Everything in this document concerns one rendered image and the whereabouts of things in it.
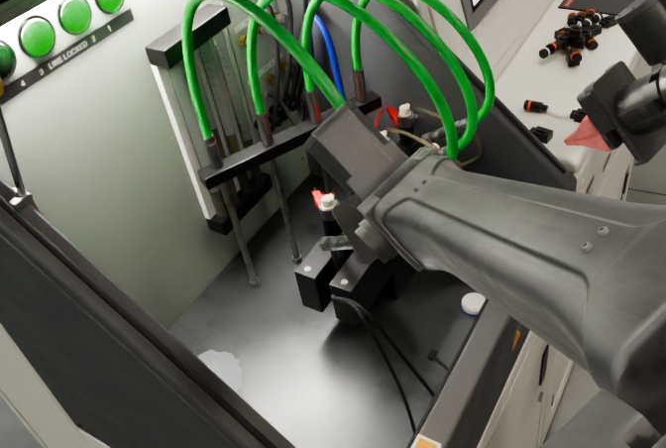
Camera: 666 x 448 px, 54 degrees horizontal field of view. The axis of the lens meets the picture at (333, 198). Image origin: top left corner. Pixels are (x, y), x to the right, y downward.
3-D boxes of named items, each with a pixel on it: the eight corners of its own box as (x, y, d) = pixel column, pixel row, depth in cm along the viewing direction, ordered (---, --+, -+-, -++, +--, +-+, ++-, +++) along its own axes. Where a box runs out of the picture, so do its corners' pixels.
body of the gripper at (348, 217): (329, 210, 66) (333, 205, 59) (415, 159, 67) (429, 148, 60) (362, 266, 66) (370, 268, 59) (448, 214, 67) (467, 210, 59)
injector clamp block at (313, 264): (362, 355, 104) (350, 290, 94) (309, 333, 109) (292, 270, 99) (449, 219, 125) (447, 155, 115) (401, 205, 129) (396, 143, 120)
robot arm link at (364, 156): (388, 267, 47) (474, 184, 48) (277, 151, 48) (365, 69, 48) (377, 256, 59) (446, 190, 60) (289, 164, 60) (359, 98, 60)
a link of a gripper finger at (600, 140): (560, 95, 81) (619, 62, 73) (593, 143, 81) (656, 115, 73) (528, 121, 78) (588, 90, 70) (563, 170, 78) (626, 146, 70)
